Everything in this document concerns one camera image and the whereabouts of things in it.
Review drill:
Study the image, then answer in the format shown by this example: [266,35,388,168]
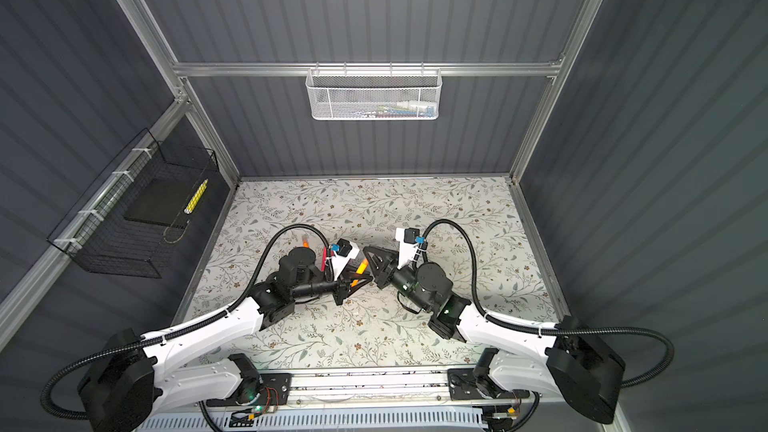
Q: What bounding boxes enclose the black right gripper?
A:
[365,246,432,316]

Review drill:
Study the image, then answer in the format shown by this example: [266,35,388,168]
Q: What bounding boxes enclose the yellow highlighter pen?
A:
[351,259,368,287]

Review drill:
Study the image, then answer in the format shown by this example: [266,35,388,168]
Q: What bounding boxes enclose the pink highlighter pen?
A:
[320,247,328,272]

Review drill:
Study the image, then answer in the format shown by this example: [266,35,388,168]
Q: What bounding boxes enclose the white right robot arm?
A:
[363,246,625,424]

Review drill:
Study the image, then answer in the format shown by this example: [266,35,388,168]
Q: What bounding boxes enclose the items in white basket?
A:
[352,100,439,119]

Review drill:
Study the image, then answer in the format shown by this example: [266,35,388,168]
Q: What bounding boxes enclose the yellow highlighter in basket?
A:
[183,179,209,215]

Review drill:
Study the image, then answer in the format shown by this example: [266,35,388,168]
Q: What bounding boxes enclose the black pad in basket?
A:
[123,179,192,229]

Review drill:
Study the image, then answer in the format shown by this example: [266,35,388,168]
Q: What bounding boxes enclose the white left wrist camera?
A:
[330,238,360,280]

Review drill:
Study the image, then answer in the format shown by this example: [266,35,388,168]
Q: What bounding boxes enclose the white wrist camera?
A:
[330,238,360,280]
[395,228,425,269]

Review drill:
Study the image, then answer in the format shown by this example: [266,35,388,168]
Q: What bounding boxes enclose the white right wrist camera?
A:
[395,228,425,269]

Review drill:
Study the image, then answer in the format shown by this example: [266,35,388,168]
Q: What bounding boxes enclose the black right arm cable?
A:
[421,218,676,389]

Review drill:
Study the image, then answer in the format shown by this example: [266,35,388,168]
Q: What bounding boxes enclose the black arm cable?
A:
[421,218,676,389]
[39,223,331,421]

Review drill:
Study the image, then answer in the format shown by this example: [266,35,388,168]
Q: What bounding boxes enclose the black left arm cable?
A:
[39,223,331,421]

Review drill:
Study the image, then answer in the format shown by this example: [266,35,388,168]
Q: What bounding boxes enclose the white wire mesh basket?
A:
[305,72,443,121]

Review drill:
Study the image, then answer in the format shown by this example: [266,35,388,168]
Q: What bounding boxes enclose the black wire mesh basket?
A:
[48,130,219,279]

